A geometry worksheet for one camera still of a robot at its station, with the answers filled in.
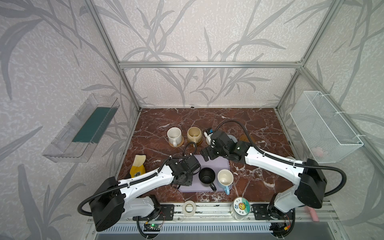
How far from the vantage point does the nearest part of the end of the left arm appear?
57 centimetres

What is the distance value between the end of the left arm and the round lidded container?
0.24 m

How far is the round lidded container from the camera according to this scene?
26.7 inches
